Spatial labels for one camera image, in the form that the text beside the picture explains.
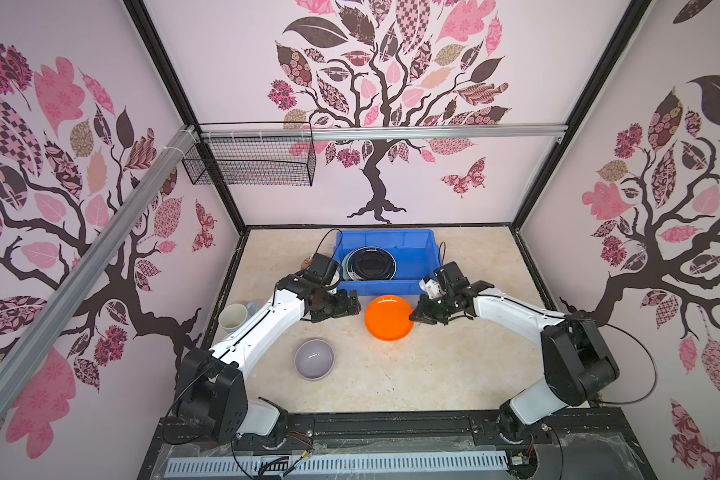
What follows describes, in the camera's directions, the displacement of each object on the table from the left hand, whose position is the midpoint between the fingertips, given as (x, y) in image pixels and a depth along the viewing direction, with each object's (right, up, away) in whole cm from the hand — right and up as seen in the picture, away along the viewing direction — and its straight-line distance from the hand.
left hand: (346, 314), depth 82 cm
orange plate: (+12, -2, +5) cm, 13 cm away
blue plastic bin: (+24, +18, +29) cm, 42 cm away
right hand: (+19, -1, +5) cm, 20 cm away
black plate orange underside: (+7, +14, +23) cm, 27 cm away
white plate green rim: (-3, +12, +20) cm, 24 cm away
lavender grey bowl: (-10, -14, +3) cm, 17 cm away
